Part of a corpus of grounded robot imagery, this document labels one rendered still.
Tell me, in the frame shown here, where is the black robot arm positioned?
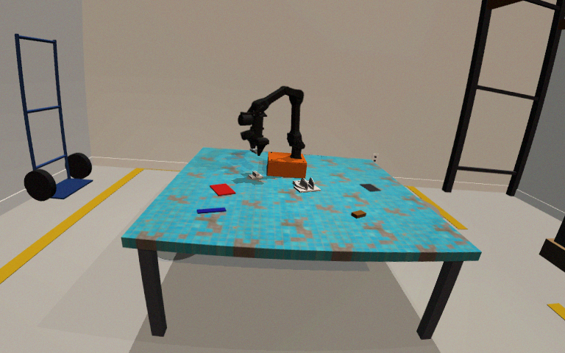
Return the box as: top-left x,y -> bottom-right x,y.
238,86 -> 305,159

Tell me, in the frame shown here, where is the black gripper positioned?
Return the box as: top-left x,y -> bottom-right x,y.
247,126 -> 269,156

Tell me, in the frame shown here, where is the dark blue flat bar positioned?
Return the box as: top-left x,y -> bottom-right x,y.
197,207 -> 227,214

